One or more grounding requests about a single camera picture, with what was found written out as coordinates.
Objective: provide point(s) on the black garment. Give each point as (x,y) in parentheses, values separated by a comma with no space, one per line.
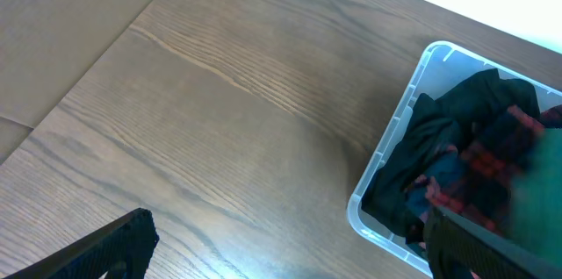
(451,119)

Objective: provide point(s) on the dark green garment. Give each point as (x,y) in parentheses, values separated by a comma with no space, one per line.
(534,220)

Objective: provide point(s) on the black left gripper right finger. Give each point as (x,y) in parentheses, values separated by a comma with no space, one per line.
(458,248)

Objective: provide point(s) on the clear plastic storage container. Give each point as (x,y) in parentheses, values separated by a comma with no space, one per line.
(442,66)

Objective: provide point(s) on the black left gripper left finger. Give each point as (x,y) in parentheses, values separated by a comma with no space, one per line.
(122,249)

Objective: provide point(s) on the red navy plaid shirt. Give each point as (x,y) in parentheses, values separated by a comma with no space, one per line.
(476,182)

